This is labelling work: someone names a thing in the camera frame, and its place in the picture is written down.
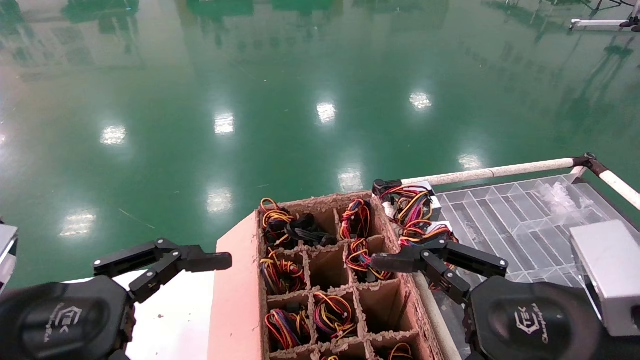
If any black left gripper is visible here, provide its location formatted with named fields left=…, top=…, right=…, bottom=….
left=0, top=239, right=233, bottom=360

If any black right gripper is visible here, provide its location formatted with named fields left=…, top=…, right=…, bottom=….
left=371, top=239, right=640, bottom=360

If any clear plastic compartment tray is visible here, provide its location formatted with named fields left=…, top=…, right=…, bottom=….
left=432, top=172, right=626, bottom=360

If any brown cardboard divider box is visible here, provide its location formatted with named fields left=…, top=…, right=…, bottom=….
left=207, top=190, right=446, bottom=360

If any crumpled clear plastic bag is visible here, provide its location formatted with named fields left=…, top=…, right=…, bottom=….
left=535, top=179, right=583, bottom=217

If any white wheeled equipment stand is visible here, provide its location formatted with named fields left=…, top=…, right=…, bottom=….
left=570, top=0, right=640, bottom=34

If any white pipe rack frame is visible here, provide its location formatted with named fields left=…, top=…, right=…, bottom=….
left=372, top=152, right=640, bottom=360

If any wire bundle top middle cell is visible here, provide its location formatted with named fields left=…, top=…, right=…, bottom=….
left=339, top=198, right=373, bottom=241

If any wire bundle third row middle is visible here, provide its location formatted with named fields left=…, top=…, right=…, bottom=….
left=312, top=292, right=358, bottom=342

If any wire bundle third row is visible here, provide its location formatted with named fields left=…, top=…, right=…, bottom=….
left=312, top=292, right=358, bottom=342
left=265, top=307, right=312, bottom=351

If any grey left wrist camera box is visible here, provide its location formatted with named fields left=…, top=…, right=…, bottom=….
left=0, top=224, right=19, bottom=293

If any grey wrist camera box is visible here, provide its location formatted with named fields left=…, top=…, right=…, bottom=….
left=570, top=220, right=640, bottom=337
left=0, top=224, right=19, bottom=293

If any wire bundle second row left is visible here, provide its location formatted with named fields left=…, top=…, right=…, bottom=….
left=259, top=248, right=307, bottom=296

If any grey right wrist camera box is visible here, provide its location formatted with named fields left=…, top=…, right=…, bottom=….
left=570, top=220, right=640, bottom=337

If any wire bundle third row left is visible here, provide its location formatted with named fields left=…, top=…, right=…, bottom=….
left=265, top=307, right=312, bottom=351

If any black cable bundle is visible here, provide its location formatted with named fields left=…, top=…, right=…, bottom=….
left=284, top=214, right=337, bottom=247

